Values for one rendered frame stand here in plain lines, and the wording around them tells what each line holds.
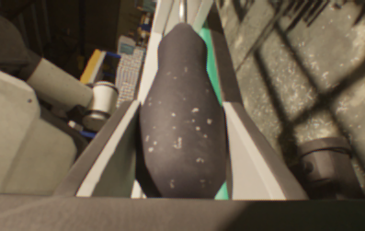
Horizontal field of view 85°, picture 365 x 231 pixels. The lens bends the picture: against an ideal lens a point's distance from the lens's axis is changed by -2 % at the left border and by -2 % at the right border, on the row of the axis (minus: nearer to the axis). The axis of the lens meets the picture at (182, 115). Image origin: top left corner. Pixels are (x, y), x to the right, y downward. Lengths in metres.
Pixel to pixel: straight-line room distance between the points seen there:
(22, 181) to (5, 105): 0.13
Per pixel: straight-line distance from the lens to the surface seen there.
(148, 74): 0.28
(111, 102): 0.61
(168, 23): 0.37
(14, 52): 0.55
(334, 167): 0.96
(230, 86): 0.24
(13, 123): 0.42
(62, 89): 0.58
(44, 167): 0.43
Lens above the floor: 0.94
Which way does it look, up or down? 15 degrees down
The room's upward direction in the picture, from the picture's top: 77 degrees counter-clockwise
